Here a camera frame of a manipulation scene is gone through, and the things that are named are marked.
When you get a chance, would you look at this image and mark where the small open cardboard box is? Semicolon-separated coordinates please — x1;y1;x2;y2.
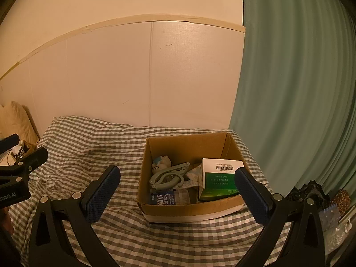
19;140;38;157

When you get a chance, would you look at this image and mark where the pale blue folding hanger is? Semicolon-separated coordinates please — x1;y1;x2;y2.
149;162;191;192

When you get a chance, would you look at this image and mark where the black plastic bag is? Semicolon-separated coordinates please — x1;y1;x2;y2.
286;181;331;210

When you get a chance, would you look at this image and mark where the cream pillow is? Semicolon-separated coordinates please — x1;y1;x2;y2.
0;101;39;146

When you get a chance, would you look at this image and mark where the blue label packet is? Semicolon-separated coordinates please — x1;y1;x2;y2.
150;189;193;206

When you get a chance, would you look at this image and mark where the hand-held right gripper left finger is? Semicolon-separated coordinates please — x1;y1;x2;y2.
28;165;121;267

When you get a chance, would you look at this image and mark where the brown cardboard box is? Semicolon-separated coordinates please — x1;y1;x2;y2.
137;132;252;225

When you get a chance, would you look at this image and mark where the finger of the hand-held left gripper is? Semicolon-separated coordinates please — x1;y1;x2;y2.
0;134;20;154
0;147;48;185

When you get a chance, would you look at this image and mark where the green and white carton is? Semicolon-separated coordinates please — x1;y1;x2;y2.
198;158;246;202

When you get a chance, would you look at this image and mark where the white plastic bag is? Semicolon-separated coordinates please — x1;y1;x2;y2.
324;217;351;254

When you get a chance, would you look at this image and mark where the checked grey white blanket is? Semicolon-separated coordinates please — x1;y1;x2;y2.
8;115;296;267

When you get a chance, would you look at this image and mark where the green curtain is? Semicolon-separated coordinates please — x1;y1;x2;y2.
229;0;356;196

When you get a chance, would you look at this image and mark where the blue patterned packet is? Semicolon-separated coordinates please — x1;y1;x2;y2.
318;204;341;230

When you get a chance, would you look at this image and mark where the brown patterned pouch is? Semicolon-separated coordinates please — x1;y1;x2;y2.
330;190;351;215

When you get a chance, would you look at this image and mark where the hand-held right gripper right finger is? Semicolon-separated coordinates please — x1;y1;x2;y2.
234;167;326;267

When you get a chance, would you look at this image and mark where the small white toy figure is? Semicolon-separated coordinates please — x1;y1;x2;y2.
152;156;172;173

